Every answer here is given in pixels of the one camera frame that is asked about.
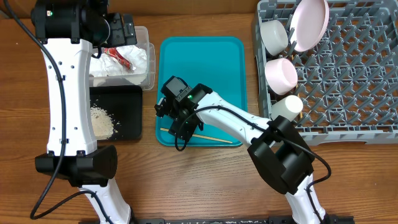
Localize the red snack wrapper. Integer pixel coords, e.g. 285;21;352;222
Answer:
104;48;133;70

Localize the white napkin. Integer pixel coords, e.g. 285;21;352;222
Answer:
90;45;148;85

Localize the pile of rice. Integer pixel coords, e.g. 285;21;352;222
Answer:
90;103;119;140

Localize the white paper cup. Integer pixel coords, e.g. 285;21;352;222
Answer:
271;95;303;121

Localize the small pink bowl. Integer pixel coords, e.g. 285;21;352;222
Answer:
265;58;298;95

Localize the grey bowl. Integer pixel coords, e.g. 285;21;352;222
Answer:
260;20;288;56

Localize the large pink plate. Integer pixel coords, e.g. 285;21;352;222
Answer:
289;0;329;52

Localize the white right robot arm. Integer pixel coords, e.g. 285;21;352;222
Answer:
154;76;327;223

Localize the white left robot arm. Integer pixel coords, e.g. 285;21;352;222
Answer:
31;1;137;223

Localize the grey dishwasher rack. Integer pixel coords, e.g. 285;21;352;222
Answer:
251;0;398;147

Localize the clear plastic bin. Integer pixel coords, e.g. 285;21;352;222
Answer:
89;26;155;90

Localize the black plastic tray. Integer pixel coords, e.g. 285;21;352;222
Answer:
90;85;142;141

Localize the teal serving tray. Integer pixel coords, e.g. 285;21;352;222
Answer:
155;35;249;147

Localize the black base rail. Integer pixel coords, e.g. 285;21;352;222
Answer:
79;207;355;224

